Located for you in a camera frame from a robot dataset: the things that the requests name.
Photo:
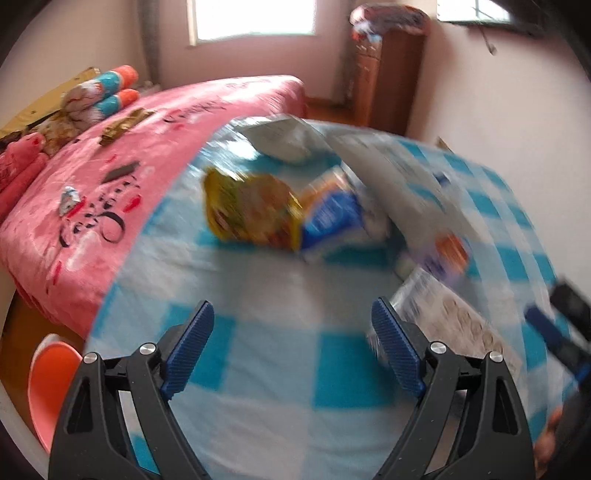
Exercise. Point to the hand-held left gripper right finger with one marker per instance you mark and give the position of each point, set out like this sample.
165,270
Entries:
397,350

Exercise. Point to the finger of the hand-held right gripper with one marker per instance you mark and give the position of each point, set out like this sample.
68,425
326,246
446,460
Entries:
549,332
572,300

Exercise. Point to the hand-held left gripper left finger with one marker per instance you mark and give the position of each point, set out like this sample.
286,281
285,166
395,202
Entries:
187,350

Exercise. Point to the blue snack packet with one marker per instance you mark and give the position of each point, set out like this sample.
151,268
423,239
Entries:
339,217

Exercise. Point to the person's right hand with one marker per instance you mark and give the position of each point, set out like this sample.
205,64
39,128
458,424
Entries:
546,443

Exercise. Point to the blue white checked tablecloth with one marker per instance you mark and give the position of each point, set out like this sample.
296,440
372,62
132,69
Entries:
258,300

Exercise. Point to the orange and blue packet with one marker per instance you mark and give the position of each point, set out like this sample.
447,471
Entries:
450,251

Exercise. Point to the yellow snack packet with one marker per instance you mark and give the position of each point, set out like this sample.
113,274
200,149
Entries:
251,210

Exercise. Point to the large white printed bag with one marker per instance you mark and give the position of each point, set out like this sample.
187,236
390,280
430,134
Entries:
397,184

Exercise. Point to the small blue white packet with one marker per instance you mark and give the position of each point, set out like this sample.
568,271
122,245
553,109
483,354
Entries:
70,201

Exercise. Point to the black phone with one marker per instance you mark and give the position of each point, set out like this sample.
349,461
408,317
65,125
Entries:
122,171

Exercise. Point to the small cardboard piece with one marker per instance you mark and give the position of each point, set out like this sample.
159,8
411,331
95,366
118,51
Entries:
445,143

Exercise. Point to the pink printed bed blanket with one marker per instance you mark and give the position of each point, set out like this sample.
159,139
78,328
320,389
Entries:
152,138

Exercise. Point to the silver foil bag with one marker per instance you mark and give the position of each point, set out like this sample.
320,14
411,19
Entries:
286,138

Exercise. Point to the golden brown cloth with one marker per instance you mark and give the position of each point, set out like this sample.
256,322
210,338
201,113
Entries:
124,124

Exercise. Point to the pink plush pillow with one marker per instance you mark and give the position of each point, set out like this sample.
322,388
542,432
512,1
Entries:
18,166

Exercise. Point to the brown patterned pillow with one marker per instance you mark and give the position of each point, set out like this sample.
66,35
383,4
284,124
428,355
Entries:
57,131

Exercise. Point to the blue orange striped bolster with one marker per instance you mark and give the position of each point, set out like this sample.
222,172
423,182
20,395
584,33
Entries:
115,102

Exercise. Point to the wooden cabinet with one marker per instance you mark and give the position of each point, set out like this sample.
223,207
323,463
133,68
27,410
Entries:
392,78

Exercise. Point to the floral rolled cloth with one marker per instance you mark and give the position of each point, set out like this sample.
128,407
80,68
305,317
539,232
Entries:
81,99

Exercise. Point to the grey hanging cloth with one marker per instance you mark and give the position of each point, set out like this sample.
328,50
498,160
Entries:
348,78

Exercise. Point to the grey curtain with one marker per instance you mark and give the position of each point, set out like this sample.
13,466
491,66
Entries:
150,41

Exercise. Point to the folded quilt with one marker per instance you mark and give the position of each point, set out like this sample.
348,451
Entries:
388,18

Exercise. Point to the window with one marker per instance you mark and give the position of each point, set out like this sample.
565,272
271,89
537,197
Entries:
254,18

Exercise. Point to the wall television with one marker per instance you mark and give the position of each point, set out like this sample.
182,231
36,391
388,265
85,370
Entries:
494,11

